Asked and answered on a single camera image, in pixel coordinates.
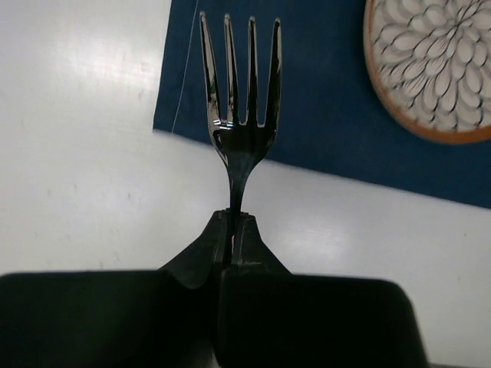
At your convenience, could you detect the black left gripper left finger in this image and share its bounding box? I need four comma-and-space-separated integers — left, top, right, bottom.
1, 211, 228, 367

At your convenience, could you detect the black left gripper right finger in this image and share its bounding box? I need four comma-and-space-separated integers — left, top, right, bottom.
216, 215, 429, 367

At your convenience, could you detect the silver fork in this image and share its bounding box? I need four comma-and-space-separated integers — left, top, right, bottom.
199, 11, 282, 215

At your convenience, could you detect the blue whale placemat cloth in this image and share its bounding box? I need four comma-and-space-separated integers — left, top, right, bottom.
153, 1, 490, 208

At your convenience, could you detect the floral patterned plate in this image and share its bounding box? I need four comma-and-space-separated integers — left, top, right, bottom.
363, 1, 490, 145

